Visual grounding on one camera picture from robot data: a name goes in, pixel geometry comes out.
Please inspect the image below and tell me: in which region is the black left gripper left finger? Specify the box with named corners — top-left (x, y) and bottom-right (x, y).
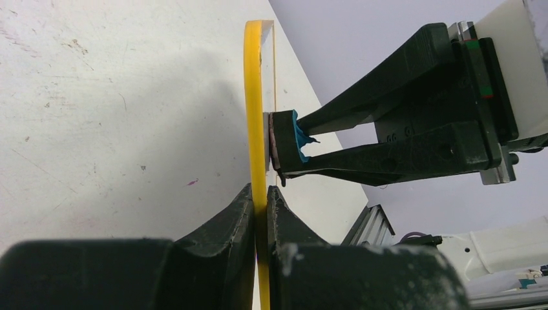
top-left (1, 185), bottom-right (255, 309)

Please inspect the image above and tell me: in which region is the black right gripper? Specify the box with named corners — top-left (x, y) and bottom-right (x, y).
top-left (282, 21), bottom-right (548, 187)

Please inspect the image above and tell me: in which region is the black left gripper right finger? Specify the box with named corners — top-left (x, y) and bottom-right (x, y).
top-left (267, 186), bottom-right (470, 309)

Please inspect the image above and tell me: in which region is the blue whiteboard eraser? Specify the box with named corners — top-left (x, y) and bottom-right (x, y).
top-left (268, 110), bottom-right (318, 180)

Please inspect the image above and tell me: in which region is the yellow framed whiteboard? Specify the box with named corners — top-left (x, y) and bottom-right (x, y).
top-left (243, 19), bottom-right (276, 309)

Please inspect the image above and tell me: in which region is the aluminium table edge rail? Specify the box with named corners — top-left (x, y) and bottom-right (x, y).
top-left (341, 204), bottom-right (395, 245)

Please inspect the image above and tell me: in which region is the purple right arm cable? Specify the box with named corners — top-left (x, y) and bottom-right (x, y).
top-left (398, 231), bottom-right (429, 244)

